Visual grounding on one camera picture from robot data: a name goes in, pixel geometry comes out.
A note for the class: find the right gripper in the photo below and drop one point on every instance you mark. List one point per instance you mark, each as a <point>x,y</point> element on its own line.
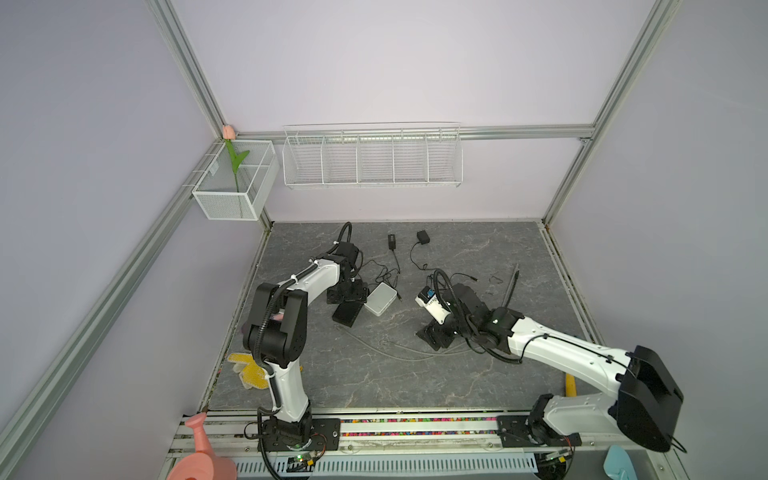
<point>433,332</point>

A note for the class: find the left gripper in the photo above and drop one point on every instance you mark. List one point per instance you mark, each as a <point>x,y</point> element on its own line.
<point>360,293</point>

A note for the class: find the black network switch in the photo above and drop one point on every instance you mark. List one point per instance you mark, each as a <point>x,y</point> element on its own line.
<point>346,313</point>

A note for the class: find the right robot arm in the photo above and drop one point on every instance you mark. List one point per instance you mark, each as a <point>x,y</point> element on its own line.
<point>636,395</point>

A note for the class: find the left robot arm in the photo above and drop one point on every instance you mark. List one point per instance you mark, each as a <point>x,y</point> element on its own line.
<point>276,333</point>

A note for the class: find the black power adapter right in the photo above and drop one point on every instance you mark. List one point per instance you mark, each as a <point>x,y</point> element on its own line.
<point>423,237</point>

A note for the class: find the blue yellow toy rake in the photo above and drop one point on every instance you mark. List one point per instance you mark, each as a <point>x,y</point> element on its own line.
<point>570,386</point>

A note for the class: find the white mesh box basket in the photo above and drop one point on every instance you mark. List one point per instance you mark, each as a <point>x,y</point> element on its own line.
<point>215,191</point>

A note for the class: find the artificial tulip flower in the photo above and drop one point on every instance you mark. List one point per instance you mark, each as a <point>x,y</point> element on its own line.
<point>229,135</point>

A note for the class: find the light blue toy scoop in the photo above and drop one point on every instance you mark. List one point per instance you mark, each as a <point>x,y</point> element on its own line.
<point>618,465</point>

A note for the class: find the pink watering can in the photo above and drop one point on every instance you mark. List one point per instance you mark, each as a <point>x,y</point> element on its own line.
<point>204,463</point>

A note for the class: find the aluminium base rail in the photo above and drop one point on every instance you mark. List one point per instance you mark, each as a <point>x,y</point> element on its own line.
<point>416,445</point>

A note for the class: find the white wire wall basket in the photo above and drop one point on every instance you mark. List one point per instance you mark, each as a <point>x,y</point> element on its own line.
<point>388,154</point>

